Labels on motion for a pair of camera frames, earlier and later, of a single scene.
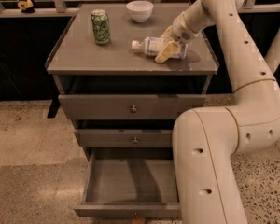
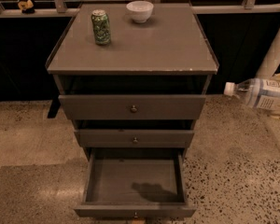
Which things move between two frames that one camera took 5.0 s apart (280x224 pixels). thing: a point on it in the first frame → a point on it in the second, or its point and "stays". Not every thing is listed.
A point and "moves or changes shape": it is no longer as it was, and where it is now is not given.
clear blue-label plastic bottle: (152, 46) moves or changes shape
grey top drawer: (126, 106) stays
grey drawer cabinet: (117, 98) stays
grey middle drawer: (124, 138) stays
